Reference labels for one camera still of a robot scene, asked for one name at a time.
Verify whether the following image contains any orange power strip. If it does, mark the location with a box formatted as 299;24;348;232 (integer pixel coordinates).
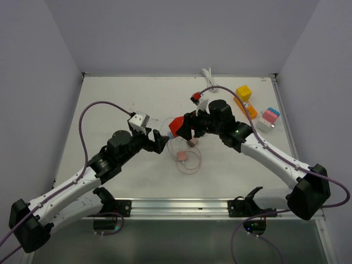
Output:
233;97;257;119

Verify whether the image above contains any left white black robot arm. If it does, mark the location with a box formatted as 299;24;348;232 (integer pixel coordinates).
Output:
9;129;169;253

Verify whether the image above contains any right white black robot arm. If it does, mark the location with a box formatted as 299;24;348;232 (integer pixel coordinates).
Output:
169;100;331;220

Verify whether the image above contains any brown usb charger plug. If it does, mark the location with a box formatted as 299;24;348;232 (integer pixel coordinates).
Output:
186;138;199;147

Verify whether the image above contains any aluminium front rail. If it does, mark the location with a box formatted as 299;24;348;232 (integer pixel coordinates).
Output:
35;196;325;221

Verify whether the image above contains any pink blue white adapter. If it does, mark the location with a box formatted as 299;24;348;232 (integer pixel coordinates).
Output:
256;107;280;133

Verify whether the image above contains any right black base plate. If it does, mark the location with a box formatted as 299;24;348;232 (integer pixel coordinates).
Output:
227;186;277;217

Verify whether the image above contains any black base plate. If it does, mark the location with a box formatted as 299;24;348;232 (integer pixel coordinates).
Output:
227;186;277;217
89;200;132;217

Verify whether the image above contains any red cube socket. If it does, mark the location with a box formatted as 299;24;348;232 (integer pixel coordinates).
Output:
168;116;184;138

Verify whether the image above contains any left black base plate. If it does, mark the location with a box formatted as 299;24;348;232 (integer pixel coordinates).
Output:
89;200;132;217

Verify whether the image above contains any white power cord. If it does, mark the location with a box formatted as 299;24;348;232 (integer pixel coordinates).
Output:
201;67;221;93

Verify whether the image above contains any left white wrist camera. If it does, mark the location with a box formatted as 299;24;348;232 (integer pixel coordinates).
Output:
128;111;150;135

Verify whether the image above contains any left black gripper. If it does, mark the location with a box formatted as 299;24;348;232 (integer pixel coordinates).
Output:
118;125;169;165

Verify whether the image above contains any pink usb charger plug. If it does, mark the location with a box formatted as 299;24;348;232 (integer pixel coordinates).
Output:
177;151;188;162

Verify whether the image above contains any yellow cube socket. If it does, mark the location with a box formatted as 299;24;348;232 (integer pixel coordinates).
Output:
235;85;252;102

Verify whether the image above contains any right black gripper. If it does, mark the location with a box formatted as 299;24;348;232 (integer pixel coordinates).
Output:
177;106;223;141

